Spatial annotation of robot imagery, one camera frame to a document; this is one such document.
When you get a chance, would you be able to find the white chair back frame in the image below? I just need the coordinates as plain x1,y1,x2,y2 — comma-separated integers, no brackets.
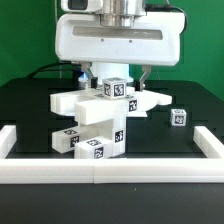
50,87,172,125

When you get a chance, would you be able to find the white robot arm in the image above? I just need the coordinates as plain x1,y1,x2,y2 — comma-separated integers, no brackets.
55,0,187,90

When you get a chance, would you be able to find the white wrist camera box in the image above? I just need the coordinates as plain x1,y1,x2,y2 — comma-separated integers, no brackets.
61,0,103,13

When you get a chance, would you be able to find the white right fence block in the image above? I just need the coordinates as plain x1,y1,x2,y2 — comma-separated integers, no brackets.
193,126,224,159

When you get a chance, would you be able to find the thin grey cable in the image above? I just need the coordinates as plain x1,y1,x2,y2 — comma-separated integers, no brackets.
54,0,61,21

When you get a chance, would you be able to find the white fence block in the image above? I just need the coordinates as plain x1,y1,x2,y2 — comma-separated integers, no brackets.
193,126,224,159
0,125,17,159

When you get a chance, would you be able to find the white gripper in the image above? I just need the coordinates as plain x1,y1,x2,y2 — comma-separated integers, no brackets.
55,12,185,91

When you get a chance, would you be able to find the white front fence bar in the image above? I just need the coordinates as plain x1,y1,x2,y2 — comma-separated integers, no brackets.
0,159,224,184

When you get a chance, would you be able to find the white left fence block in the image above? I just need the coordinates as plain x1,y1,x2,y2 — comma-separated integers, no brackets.
0,125,17,159

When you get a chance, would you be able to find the white chair seat part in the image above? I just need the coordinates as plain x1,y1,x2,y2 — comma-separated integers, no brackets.
75,89,128,156

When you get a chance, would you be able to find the black cable bundle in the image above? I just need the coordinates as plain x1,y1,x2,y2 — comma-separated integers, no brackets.
27,61,83,80

